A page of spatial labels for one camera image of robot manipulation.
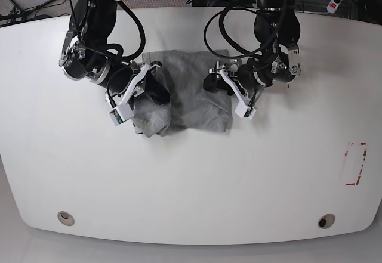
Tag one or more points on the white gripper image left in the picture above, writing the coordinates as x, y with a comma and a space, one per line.
128, 82

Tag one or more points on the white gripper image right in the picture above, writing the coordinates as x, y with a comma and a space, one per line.
238, 79

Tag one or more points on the grey Hugging Face T-shirt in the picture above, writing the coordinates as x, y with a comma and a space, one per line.
191, 107

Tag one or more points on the red tape rectangle marking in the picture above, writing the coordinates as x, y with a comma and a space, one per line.
354, 160

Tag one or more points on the black tripod stand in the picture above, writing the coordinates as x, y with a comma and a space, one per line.
28, 10

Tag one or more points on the wrist camera board image left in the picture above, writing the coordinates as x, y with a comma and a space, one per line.
121, 114

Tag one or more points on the wrist camera board image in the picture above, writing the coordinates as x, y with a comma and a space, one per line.
121, 114
245, 111

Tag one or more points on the wrist camera board image right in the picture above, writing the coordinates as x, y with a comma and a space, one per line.
245, 111

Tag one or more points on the left table cable grommet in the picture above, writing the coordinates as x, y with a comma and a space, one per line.
65, 218

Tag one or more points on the table cable grommet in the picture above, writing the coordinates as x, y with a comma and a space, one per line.
326, 221
65, 218

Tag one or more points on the right table cable grommet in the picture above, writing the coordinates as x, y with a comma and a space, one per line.
326, 221

